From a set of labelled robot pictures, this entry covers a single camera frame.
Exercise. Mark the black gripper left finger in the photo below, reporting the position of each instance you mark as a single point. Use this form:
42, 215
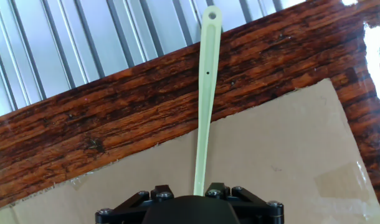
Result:
127, 208

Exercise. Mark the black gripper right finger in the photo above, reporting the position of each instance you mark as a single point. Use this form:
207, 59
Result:
252, 208

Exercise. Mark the pale green plastic flyswatter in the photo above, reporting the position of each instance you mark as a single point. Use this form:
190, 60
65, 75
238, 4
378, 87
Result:
207, 93

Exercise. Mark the brown cardboard sheet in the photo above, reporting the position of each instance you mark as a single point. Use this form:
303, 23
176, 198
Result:
271, 155

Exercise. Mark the glossy wood-grain table mat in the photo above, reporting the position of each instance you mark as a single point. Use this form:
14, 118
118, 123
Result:
115, 109

